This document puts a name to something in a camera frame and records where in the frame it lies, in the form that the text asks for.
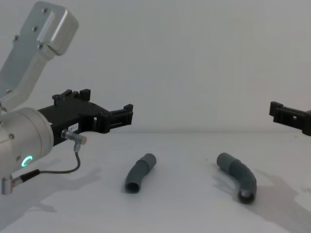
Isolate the white curtain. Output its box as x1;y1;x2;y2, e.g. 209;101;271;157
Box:
0;0;311;136

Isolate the white table cloth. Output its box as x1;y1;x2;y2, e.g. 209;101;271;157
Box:
0;132;311;233

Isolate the thin dark cable silver plug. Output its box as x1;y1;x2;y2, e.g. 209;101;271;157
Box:
20;129;88;182

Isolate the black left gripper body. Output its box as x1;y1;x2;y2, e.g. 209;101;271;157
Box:
37;89;110;147

